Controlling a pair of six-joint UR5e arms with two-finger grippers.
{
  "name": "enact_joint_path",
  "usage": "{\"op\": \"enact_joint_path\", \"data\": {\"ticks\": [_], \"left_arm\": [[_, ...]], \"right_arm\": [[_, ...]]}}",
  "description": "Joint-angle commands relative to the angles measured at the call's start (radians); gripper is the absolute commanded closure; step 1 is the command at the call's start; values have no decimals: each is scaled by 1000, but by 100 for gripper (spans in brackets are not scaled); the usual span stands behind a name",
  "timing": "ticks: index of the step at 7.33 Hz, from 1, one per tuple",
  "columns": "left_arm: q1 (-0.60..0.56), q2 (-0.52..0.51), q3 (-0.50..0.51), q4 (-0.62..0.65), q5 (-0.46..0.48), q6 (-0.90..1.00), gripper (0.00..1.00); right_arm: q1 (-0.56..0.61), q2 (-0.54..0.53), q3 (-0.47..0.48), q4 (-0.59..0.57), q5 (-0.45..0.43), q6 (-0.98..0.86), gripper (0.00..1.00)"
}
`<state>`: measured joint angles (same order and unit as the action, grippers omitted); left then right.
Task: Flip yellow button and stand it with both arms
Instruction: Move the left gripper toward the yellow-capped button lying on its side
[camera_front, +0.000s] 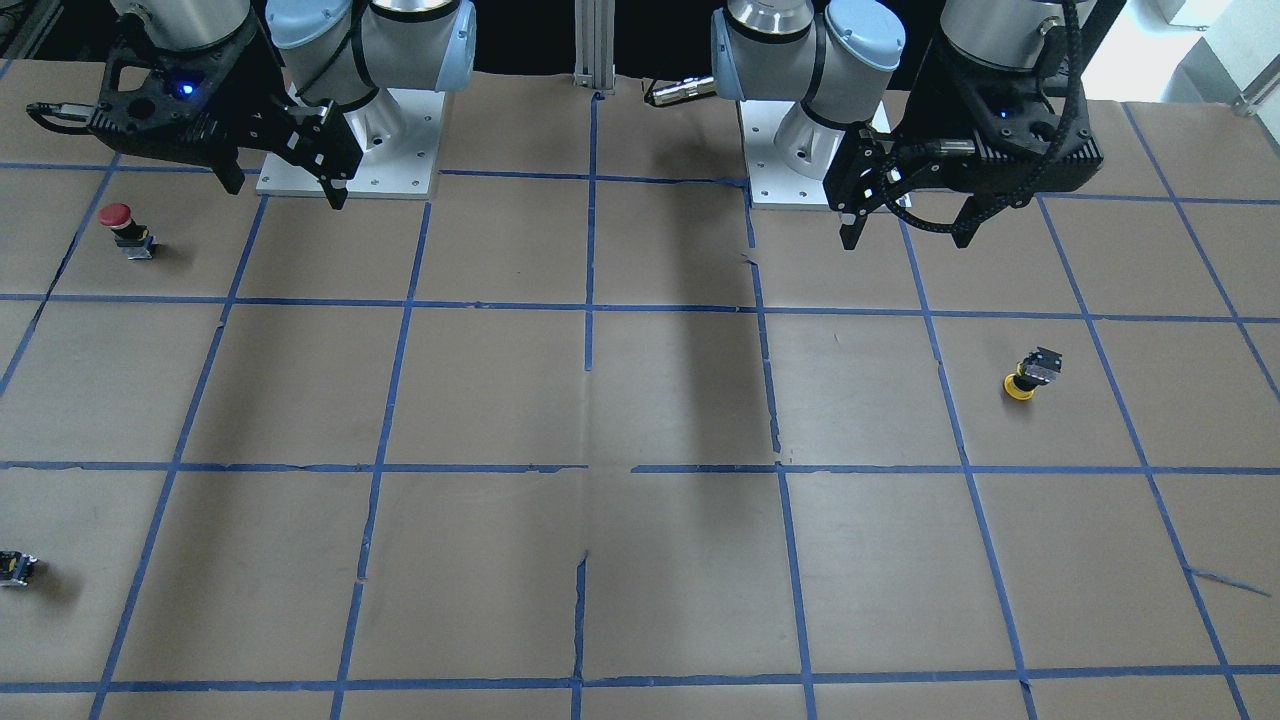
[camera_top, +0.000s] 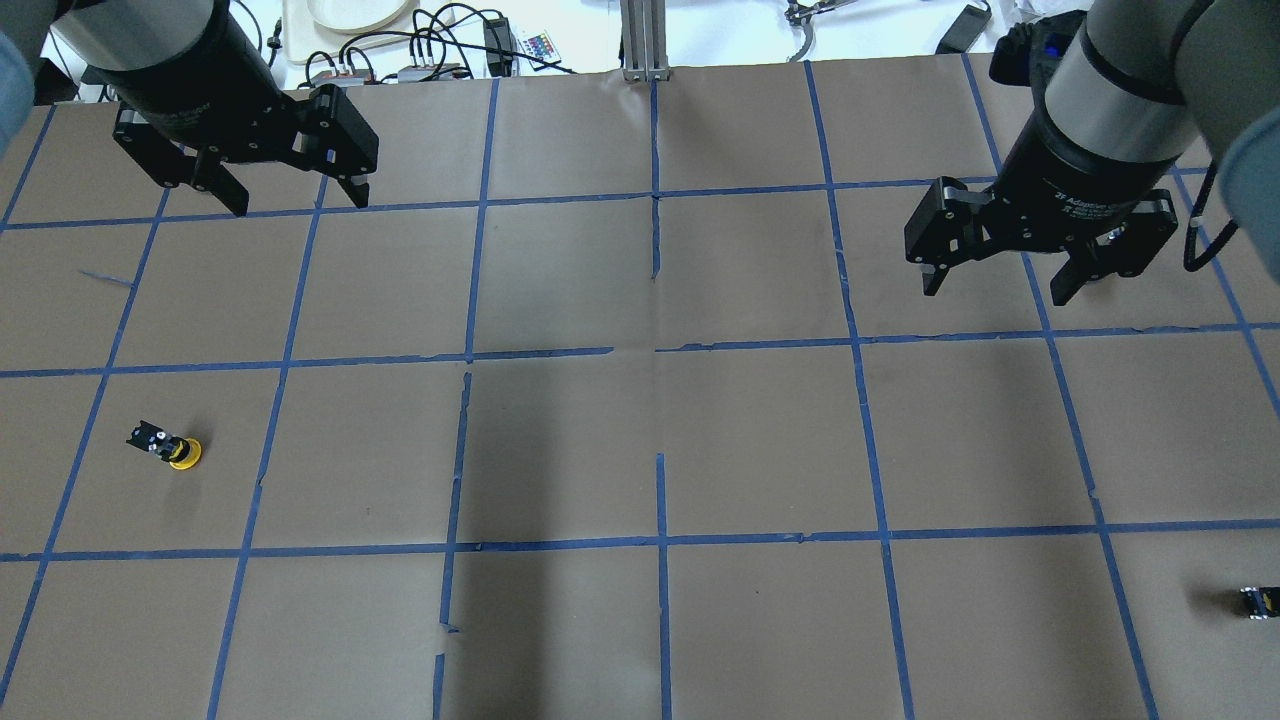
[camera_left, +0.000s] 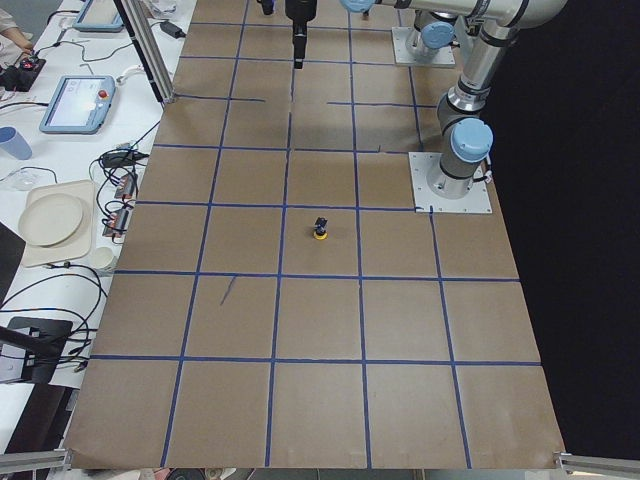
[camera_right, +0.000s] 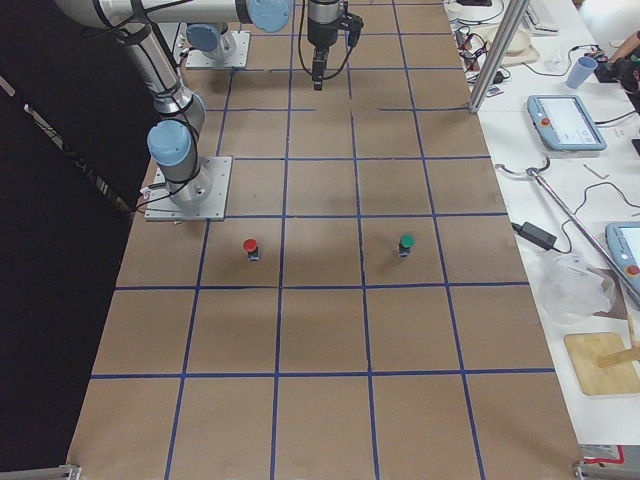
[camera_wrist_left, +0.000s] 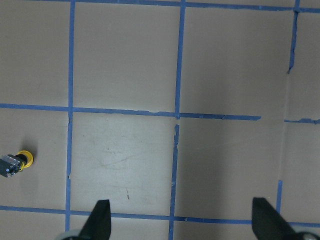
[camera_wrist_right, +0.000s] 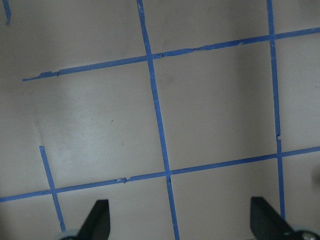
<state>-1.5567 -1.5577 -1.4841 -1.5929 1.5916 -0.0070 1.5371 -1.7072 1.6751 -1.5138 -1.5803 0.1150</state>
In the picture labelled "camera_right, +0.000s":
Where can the red push button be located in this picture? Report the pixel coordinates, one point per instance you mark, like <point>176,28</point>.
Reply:
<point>251,247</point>

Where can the wooden board stand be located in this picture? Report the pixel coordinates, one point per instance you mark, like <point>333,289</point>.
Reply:
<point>602,363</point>

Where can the beige plate stack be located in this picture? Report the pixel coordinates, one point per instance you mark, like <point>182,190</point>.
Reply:
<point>520,49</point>

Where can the metal cane rod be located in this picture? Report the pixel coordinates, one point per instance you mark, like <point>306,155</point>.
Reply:
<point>535,172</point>

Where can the blue teach pendant far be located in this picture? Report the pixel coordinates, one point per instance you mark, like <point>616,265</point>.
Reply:
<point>564,124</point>

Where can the blue teach pendant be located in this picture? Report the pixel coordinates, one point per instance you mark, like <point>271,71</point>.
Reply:
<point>622,239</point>
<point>564,124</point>

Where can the light blue plastic cup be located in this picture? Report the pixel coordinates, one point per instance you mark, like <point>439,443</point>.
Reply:
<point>580,72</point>

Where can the black power adapter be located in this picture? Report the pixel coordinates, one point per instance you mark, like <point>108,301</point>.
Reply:
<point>536,235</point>

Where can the clear plastic bag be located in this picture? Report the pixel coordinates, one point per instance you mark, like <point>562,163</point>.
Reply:
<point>571,290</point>

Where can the blue teach pendant near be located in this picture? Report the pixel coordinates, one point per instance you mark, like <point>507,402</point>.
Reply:
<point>622,239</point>

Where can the aluminium frame post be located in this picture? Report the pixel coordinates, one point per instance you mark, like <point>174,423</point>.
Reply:
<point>505,32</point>

